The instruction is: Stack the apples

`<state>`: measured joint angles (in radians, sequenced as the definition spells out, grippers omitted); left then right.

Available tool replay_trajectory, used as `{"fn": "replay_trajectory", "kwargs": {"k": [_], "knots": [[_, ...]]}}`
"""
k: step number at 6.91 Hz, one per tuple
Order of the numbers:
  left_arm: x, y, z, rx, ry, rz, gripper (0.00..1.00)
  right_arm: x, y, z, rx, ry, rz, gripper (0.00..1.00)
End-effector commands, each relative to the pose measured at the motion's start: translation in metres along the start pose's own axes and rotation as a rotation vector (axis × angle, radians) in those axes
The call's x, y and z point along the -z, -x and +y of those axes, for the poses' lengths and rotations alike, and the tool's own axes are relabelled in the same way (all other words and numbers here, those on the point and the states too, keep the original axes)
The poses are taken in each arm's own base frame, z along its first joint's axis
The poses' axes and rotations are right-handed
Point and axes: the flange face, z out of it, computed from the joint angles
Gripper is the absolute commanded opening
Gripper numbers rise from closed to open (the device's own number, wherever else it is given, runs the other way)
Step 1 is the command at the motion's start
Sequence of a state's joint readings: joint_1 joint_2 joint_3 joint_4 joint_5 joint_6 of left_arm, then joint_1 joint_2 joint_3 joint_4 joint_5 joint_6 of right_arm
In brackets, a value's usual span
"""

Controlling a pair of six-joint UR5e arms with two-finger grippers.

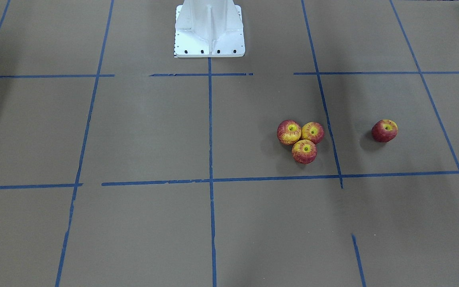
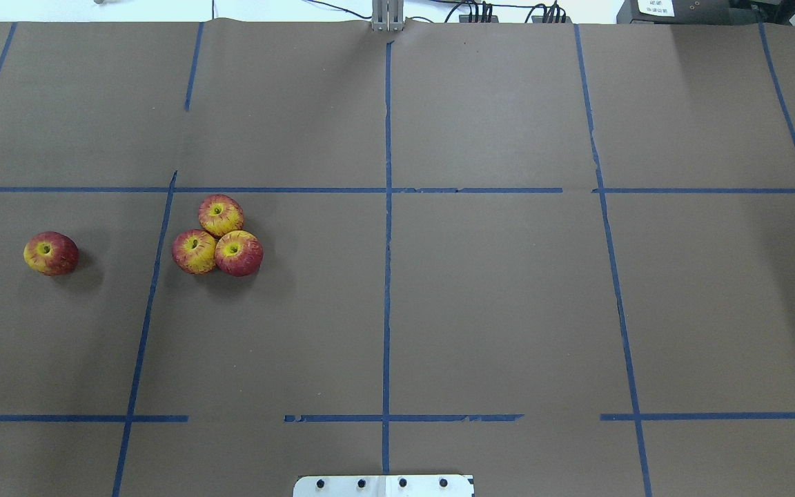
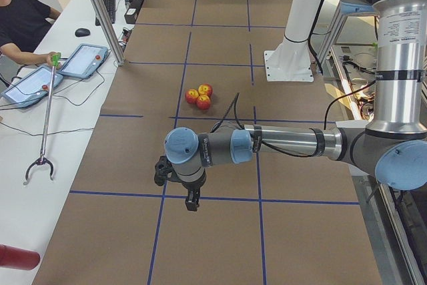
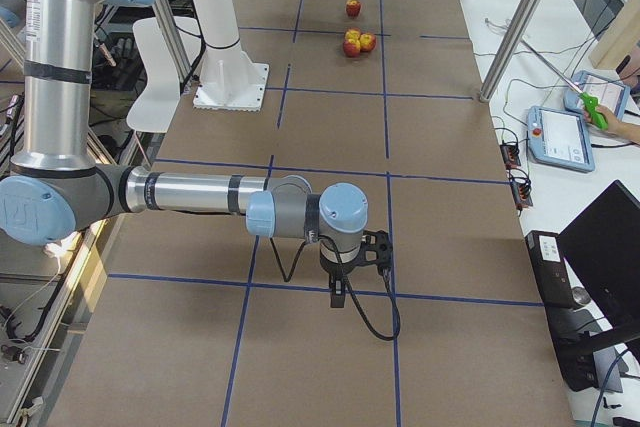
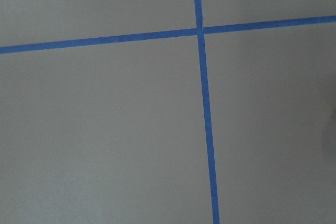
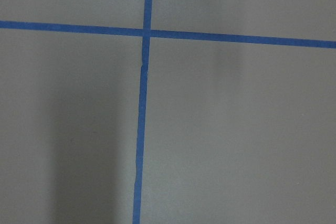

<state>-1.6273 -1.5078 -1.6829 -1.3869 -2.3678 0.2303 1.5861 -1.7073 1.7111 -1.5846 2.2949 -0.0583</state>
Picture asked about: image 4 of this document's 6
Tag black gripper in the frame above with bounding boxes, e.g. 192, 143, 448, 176
320, 240, 364, 308

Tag lone red yellow apple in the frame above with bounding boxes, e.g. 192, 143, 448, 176
345, 0, 362, 18

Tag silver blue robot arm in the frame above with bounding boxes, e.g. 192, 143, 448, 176
1, 0, 368, 307

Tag person hand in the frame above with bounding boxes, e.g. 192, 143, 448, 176
583, 105, 625, 136

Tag lower orange black adapter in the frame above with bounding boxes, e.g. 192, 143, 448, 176
507, 167, 533, 211

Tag orange black adapter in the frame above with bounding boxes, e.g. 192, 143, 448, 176
507, 167, 533, 211
495, 127, 521, 169

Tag upper orange black adapter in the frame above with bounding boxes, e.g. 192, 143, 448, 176
495, 127, 521, 169

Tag black desktop computer box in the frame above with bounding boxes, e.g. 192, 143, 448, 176
525, 230, 622, 392

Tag front red yellow apple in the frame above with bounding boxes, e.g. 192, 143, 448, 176
342, 38, 361, 58

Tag right red yellow apple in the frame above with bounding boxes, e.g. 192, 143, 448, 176
359, 32, 377, 53

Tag white chair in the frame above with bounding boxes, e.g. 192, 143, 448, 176
127, 17, 183, 133

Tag back red yellow apple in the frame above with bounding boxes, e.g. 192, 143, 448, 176
344, 28, 361, 40

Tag near blue teach pendant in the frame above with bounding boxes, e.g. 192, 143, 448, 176
527, 106, 595, 172

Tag blue teach pendant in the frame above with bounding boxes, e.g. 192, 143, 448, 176
527, 106, 595, 172
572, 70, 630, 120

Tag black monitor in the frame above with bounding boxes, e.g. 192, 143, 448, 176
558, 180, 640, 327

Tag far blue teach pendant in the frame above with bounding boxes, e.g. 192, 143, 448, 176
572, 70, 630, 120

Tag wooden board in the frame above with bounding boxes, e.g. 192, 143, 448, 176
589, 0, 639, 70

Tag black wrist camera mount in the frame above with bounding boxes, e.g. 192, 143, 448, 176
359, 230, 393, 275

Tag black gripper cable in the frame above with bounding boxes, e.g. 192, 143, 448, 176
269, 232, 402, 342

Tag white camera stand pillar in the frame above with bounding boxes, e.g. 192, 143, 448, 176
193, 0, 269, 111

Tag green handled grabber tool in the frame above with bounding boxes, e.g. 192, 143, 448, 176
521, 39, 610, 130

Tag aluminium frame post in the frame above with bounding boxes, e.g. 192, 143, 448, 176
479, 0, 541, 103

